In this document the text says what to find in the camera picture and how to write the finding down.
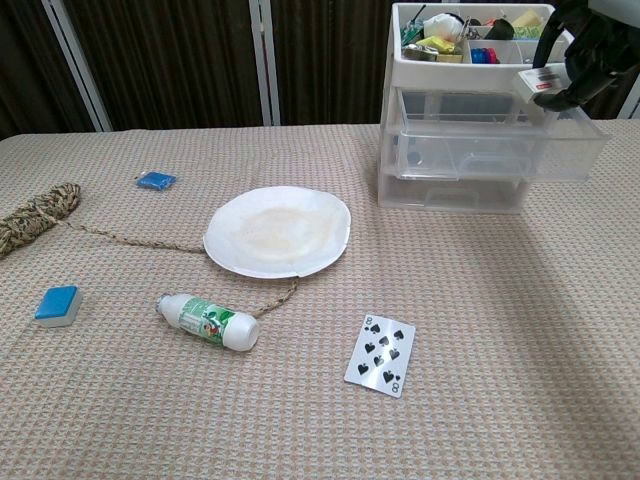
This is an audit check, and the white bottle green label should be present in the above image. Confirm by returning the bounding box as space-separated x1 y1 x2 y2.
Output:
155 293 260 352

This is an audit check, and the shiny foil wrapped item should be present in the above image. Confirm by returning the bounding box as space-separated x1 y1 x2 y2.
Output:
403 43 441 62

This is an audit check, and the beige woven tablecloth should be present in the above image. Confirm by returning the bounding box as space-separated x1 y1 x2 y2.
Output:
0 118 640 480

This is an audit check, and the black pleated curtain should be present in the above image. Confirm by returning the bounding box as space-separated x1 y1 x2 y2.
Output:
0 0 640 141

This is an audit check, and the white plastic drawer unit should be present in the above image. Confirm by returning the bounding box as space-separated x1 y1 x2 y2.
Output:
377 2 576 215

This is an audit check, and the black grey right robot hand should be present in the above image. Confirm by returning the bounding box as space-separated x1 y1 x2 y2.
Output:
532 0 640 112

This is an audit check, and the white metal frame post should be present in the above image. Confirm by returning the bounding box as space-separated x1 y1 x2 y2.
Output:
42 0 114 132
248 0 282 126
617 69 640 120

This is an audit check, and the clear plastic box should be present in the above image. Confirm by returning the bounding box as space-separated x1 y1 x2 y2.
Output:
394 87 611 182

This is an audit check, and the braided straw rope bundle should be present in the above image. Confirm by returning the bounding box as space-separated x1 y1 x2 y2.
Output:
0 182 301 320

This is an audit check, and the blue white mahjong tile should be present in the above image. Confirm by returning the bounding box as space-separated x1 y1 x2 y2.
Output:
32 284 84 329

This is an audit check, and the white paper plate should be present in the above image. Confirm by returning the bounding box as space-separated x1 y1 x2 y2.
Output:
202 185 353 280

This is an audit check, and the eight of spades card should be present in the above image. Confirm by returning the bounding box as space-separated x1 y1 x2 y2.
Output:
343 313 418 400

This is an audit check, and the small white box red label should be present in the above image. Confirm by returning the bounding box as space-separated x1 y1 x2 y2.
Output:
512 62 571 104

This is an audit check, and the blue plastic packet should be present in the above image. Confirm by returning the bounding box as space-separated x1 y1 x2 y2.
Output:
134 170 178 191

